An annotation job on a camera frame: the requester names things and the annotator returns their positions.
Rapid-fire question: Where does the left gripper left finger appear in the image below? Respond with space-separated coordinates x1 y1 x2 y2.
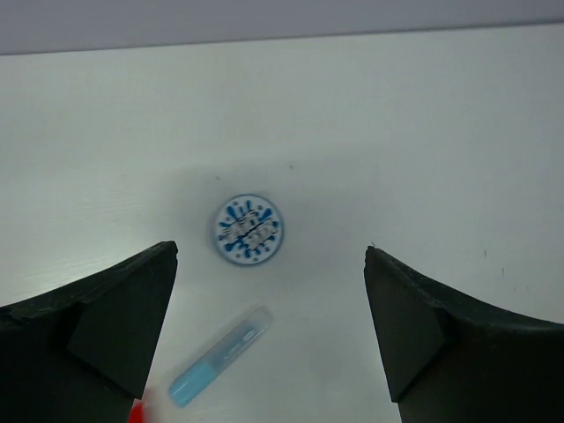
1 241 178 422

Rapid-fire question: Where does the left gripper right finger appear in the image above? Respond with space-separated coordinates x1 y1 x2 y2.
364 247 563 422

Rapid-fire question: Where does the blue glue stick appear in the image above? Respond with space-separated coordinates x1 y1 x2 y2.
167 307 273 408

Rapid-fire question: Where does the blue white putty jar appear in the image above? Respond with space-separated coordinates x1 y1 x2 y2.
208 193 286 267

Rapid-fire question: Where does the red compartment storage bin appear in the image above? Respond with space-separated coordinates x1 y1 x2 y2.
127 387 160 423

